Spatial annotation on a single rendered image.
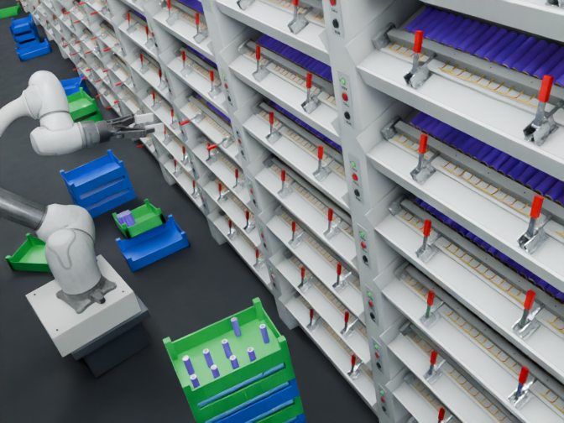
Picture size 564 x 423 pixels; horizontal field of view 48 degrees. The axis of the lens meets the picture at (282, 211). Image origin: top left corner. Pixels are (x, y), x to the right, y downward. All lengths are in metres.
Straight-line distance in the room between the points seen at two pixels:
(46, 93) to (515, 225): 1.62
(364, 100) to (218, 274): 1.73
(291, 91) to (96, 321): 1.25
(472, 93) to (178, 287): 2.05
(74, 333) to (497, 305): 1.64
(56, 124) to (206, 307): 1.02
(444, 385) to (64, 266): 1.41
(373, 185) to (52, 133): 1.19
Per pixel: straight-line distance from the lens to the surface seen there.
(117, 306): 2.47
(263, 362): 1.76
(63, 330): 2.44
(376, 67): 1.21
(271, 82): 1.70
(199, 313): 2.72
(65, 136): 2.20
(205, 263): 2.96
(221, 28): 1.87
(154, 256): 3.06
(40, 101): 2.25
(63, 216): 2.55
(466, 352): 1.42
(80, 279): 2.43
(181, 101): 2.66
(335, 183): 1.59
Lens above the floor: 1.81
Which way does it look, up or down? 35 degrees down
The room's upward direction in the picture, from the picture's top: 12 degrees counter-clockwise
